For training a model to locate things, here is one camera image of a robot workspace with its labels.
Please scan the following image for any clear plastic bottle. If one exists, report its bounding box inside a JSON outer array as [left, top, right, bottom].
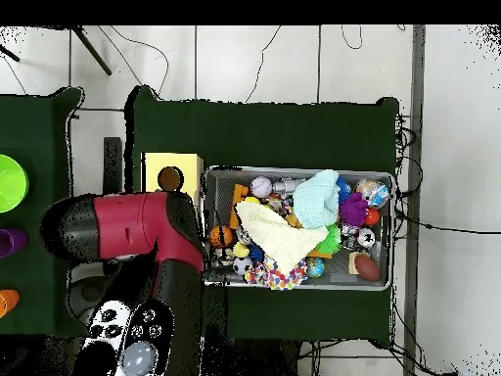
[[354, 178, 391, 210]]

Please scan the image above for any brown toy football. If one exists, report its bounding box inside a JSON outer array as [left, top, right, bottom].
[[353, 254, 382, 283]]

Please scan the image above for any wooden box with three holes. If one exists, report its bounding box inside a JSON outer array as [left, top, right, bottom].
[[140, 152, 205, 207]]

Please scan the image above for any silver mesh bin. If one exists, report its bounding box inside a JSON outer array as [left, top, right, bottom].
[[200, 165, 395, 292]]

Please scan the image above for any white toy baseball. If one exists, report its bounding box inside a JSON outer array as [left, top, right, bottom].
[[250, 175, 274, 199]]

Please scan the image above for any cream waffle cloth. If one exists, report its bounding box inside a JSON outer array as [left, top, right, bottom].
[[234, 200, 331, 276]]

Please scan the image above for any orange toy basketball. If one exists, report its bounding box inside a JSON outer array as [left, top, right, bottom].
[[208, 223, 235, 249]]

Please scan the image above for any mint waffle cloth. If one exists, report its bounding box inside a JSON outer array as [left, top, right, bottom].
[[292, 168, 342, 230]]

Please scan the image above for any colourful patterned cloth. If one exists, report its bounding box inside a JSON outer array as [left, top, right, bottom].
[[243, 258, 310, 291]]

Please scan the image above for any purple spiky rubber toy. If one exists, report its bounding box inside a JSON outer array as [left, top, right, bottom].
[[338, 191, 370, 228]]

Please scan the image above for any black tripod leg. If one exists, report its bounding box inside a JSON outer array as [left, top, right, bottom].
[[70, 25, 114, 76]]

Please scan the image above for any dark green side tablecloth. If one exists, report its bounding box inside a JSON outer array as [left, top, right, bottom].
[[0, 86, 92, 340]]

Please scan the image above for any bright green bowl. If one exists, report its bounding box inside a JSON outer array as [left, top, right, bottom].
[[0, 153, 30, 214]]

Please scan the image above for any purple plastic cup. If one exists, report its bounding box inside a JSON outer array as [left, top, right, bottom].
[[0, 228, 29, 259]]

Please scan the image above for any orange plastic cup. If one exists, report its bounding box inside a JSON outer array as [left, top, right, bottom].
[[0, 289, 21, 319]]

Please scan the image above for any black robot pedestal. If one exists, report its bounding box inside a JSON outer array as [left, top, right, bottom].
[[203, 338, 300, 376]]

